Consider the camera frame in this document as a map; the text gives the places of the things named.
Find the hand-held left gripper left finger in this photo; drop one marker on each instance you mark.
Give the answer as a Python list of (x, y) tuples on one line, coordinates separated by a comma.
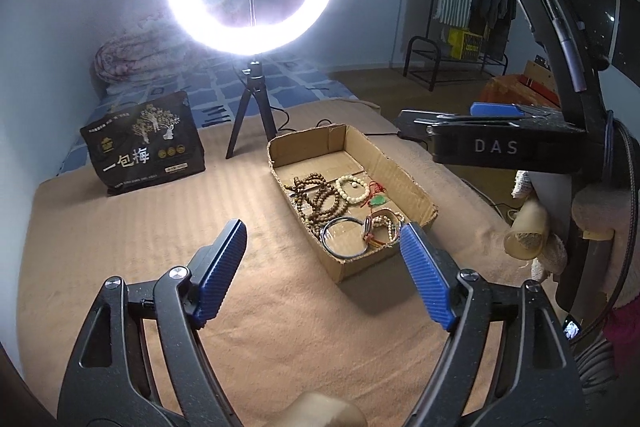
[(222, 272)]

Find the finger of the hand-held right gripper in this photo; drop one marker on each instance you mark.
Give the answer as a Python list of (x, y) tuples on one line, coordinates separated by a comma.
[(415, 124), (492, 109)]

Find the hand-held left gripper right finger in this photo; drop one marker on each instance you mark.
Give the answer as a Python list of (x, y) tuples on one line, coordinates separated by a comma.
[(425, 277)]

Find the cardboard box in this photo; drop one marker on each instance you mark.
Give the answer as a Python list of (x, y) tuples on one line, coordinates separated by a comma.
[(400, 187)]

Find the blue bangle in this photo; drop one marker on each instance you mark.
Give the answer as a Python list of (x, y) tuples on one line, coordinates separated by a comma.
[(327, 247)]

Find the person's right hand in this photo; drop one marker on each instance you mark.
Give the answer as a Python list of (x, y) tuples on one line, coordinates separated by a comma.
[(525, 232)]

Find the person's left hand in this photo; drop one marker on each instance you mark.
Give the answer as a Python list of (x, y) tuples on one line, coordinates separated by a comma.
[(320, 409)]

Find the red box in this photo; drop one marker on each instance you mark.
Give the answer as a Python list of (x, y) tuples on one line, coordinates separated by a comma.
[(540, 86)]

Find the wooden board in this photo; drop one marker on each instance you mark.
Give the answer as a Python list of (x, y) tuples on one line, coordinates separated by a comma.
[(535, 69)]

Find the yellow crate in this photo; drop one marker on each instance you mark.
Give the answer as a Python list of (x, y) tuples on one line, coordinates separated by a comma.
[(467, 44)]

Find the dark hanging clothes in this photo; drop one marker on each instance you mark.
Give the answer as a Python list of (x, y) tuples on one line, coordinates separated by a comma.
[(492, 2)]

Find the blue checkered bed sheet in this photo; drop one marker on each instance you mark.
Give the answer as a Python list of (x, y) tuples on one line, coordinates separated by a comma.
[(300, 82)]

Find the black printed bag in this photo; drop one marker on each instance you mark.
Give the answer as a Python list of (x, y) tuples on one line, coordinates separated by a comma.
[(145, 152)]

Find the small lit screen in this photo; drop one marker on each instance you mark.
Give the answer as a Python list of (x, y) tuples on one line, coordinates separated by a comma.
[(571, 329)]

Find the black tripod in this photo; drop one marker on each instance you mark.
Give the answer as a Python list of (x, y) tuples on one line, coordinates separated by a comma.
[(254, 87)]

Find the folded floral quilt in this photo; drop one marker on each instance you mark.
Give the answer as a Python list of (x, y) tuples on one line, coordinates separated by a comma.
[(135, 57)]

